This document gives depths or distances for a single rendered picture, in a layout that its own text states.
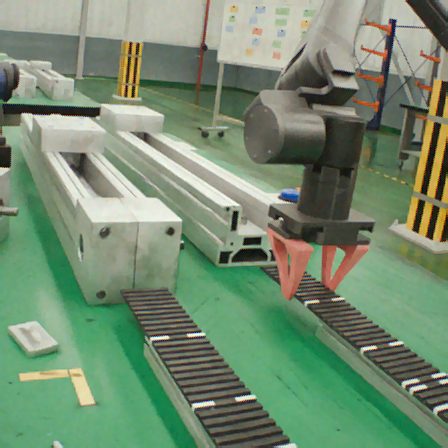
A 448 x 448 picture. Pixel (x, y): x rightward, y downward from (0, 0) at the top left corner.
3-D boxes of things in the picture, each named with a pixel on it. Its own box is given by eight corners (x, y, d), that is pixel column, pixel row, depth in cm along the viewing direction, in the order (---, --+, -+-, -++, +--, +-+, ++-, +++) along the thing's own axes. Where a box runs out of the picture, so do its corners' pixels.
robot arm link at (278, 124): (344, 44, 59) (299, 91, 66) (256, 28, 53) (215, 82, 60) (386, 138, 55) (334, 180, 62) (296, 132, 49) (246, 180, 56)
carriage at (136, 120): (161, 145, 128) (164, 115, 126) (113, 143, 123) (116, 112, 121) (141, 133, 142) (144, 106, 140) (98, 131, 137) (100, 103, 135)
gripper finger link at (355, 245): (274, 285, 66) (288, 207, 63) (325, 282, 69) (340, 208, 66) (305, 311, 60) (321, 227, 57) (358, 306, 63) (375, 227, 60)
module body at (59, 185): (151, 269, 72) (156, 205, 70) (73, 273, 68) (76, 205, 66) (58, 148, 141) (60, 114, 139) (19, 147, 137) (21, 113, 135)
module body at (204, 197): (280, 263, 80) (289, 205, 78) (215, 267, 76) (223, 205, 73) (130, 150, 149) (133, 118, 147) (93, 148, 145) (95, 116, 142)
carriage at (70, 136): (102, 168, 98) (105, 130, 96) (40, 167, 94) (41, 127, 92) (85, 150, 112) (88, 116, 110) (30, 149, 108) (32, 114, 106)
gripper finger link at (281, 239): (255, 286, 65) (268, 207, 62) (308, 283, 68) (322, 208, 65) (284, 313, 59) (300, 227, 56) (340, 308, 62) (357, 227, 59)
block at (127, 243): (194, 298, 65) (203, 220, 63) (87, 305, 60) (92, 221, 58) (168, 269, 73) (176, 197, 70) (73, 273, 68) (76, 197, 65)
